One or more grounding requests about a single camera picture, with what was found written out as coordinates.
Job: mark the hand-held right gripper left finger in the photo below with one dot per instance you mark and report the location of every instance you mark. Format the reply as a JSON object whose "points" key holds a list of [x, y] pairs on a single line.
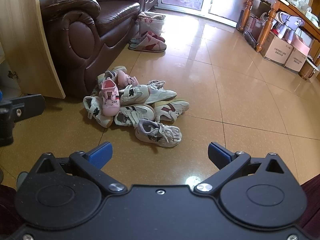
{"points": [[100, 155]]}

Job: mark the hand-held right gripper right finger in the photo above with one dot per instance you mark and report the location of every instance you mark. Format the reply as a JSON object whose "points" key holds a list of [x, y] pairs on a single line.
{"points": [[220, 155]]}

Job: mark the beige mesh velcro shoe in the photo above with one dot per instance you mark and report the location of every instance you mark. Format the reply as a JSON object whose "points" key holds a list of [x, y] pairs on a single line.
{"points": [[132, 115]]}

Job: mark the wooden shoe cabinet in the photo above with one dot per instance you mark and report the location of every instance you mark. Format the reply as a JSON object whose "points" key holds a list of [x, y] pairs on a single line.
{"points": [[27, 42]]}

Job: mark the cardboard box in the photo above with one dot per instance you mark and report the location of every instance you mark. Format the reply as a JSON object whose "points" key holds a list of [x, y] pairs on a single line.
{"points": [[275, 50], [297, 61]]}

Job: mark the dark grey shoe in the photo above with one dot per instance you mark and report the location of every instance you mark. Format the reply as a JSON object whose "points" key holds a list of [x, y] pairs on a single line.
{"points": [[250, 40]]}

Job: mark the grey red slipper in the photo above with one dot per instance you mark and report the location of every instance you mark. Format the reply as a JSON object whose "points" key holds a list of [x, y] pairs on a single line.
{"points": [[152, 36], [150, 46]]}

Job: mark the red box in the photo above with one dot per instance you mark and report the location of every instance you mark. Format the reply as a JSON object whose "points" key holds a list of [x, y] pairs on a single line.
{"points": [[253, 25]]}

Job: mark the wooden table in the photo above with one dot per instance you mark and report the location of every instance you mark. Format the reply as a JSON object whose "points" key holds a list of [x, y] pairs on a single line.
{"points": [[268, 25]]}

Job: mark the pink box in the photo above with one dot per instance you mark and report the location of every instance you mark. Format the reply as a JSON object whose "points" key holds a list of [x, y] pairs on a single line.
{"points": [[303, 43]]}

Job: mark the white red-printed plastic bag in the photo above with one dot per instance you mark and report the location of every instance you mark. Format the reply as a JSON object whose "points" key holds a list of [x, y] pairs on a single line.
{"points": [[150, 21]]}

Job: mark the purple white toy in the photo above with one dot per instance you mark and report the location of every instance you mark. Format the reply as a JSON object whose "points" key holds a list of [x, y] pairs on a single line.
{"points": [[290, 23]]}

